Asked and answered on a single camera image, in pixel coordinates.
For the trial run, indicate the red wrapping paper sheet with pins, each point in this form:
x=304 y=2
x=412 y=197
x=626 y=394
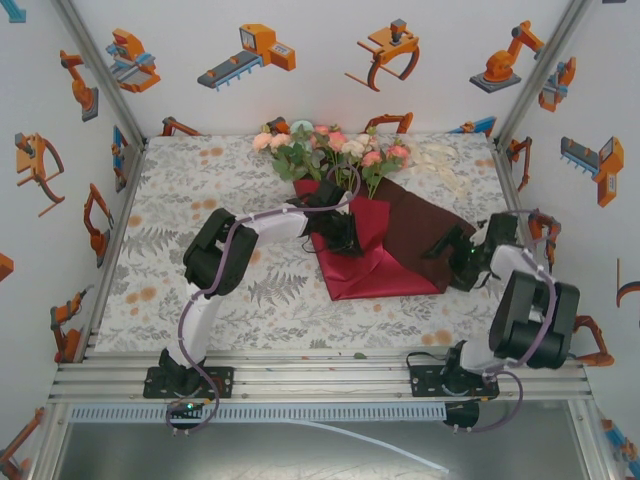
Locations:
x=380 y=270

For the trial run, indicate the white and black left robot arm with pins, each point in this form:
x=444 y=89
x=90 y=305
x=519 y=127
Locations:
x=200 y=320

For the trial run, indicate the aluminium frame post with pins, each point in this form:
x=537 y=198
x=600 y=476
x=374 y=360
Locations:
x=101 y=70
x=540 y=70

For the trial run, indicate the black round connector block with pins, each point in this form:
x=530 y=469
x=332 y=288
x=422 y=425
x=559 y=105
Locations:
x=462 y=415

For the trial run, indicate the aluminium frame rails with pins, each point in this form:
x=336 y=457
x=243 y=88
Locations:
x=320 y=375

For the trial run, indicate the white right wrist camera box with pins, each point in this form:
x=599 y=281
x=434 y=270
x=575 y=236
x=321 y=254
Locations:
x=481 y=231

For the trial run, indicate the white fake rose stem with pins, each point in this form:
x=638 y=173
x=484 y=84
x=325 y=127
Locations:
x=354 y=147

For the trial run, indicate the peach fake rose stem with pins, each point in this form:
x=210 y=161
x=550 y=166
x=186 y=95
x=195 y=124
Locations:
x=265 y=141

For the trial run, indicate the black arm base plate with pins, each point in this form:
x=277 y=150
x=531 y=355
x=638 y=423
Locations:
x=422 y=380
x=225 y=382

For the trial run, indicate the cream ribbon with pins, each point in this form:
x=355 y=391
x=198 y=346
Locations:
x=430 y=160

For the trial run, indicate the white plastic tube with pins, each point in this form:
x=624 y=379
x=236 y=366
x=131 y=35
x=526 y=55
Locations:
x=440 y=467

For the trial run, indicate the floral print tablecloth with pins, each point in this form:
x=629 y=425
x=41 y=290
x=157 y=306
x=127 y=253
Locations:
x=280 y=320

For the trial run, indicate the black controller board green light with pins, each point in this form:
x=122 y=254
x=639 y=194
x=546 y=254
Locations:
x=186 y=407

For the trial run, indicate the mint green fake flower stem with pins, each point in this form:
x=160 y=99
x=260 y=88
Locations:
x=300 y=125

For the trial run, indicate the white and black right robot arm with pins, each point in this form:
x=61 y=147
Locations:
x=530 y=310

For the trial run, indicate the aluminium side rail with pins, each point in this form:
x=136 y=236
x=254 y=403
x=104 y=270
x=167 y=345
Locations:
x=117 y=225
x=507 y=175

